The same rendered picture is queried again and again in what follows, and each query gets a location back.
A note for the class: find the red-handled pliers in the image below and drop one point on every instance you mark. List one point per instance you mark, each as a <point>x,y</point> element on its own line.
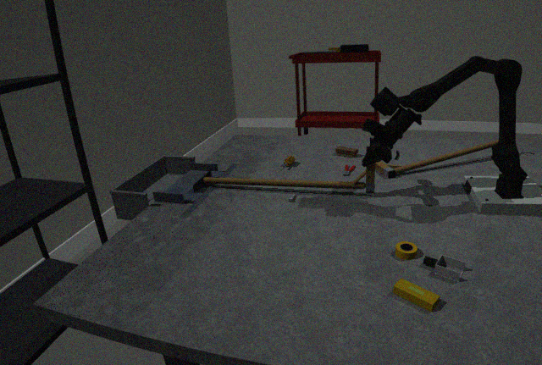
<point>348,171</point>

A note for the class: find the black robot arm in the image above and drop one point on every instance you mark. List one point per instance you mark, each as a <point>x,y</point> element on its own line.
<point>507,78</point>

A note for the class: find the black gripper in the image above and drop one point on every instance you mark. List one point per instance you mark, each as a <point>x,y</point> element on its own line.
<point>380,149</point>

